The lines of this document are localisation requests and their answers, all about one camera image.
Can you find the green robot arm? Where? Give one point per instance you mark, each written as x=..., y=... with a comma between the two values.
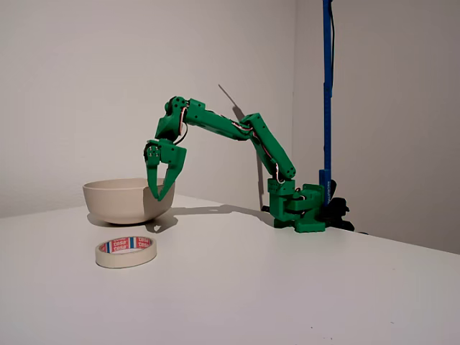
x=215, y=124

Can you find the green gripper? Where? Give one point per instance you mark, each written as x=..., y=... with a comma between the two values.
x=172, y=154

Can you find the beige masking tape roll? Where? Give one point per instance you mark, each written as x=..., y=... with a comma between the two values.
x=108, y=260

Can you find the white round bowl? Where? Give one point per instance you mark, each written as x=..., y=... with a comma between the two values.
x=115, y=205

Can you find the black table clamp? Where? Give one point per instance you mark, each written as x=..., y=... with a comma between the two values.
x=339, y=208

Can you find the blue camera pole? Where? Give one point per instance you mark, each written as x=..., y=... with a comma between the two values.
x=327, y=108

